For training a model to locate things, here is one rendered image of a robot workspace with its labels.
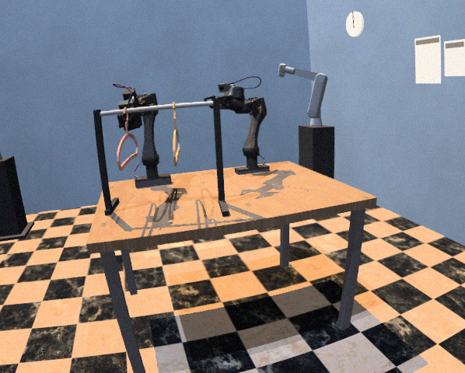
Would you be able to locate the yellow clothes hanger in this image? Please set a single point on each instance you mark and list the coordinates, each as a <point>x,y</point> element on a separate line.
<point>175,155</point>

